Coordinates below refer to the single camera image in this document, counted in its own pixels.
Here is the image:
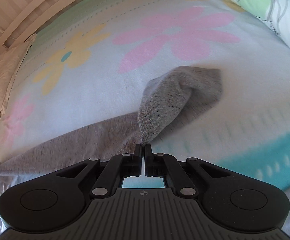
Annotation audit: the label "grey sweat pants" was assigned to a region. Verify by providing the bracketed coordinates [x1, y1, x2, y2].
[0, 66, 223, 176]

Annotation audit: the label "cream pillow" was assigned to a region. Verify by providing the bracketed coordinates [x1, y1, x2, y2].
[0, 34, 37, 114]

